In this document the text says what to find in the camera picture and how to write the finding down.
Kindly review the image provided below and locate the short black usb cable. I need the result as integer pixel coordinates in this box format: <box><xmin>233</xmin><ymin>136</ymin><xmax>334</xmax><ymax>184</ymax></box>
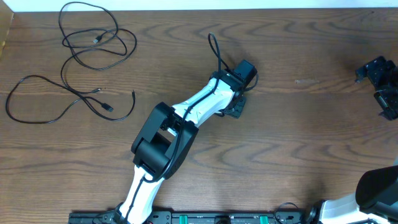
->
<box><xmin>4</xmin><ymin>74</ymin><xmax>137</xmax><ymax>125</ymax></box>

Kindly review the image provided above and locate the long black usb cable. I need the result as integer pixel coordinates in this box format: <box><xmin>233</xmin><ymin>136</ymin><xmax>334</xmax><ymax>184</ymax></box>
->
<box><xmin>58</xmin><ymin>1</ymin><xmax>138</xmax><ymax>95</ymax></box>

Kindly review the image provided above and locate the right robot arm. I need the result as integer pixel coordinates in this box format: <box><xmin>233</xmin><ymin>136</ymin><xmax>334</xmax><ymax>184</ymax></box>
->
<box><xmin>302</xmin><ymin>56</ymin><xmax>397</xmax><ymax>224</ymax></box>

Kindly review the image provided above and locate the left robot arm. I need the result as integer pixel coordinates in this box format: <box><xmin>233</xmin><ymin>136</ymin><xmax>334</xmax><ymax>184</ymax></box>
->
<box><xmin>116</xmin><ymin>60</ymin><xmax>258</xmax><ymax>223</ymax></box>

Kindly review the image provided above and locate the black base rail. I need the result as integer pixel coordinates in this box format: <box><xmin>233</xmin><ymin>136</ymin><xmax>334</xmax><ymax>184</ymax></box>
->
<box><xmin>68</xmin><ymin>210</ymin><xmax>308</xmax><ymax>224</ymax></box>

